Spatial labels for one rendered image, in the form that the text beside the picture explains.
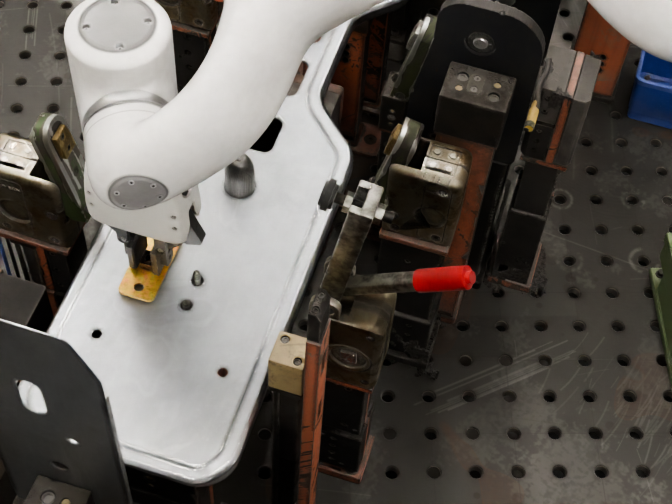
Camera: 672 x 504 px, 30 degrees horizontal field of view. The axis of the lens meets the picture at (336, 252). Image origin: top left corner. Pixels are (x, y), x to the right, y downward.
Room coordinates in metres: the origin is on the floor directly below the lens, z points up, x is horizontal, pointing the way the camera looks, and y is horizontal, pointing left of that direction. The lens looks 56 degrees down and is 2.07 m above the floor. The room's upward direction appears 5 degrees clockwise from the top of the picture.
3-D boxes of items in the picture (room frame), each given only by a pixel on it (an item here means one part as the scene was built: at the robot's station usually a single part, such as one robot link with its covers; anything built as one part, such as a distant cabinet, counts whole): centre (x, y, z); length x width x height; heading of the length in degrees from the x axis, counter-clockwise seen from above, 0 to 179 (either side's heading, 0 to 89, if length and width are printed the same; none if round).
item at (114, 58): (0.67, 0.18, 1.28); 0.09 x 0.08 x 0.13; 14
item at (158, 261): (0.67, 0.16, 1.04); 0.03 x 0.03 x 0.07; 76
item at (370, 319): (0.63, -0.02, 0.88); 0.07 x 0.06 x 0.35; 77
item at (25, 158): (0.77, 0.32, 0.87); 0.12 x 0.09 x 0.35; 77
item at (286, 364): (0.56, 0.03, 0.88); 0.04 x 0.04 x 0.36; 77
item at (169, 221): (0.68, 0.18, 1.14); 0.10 x 0.07 x 0.11; 76
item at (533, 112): (0.87, -0.20, 1.09); 0.10 x 0.01 x 0.01; 167
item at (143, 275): (0.68, 0.18, 1.01); 0.08 x 0.04 x 0.01; 166
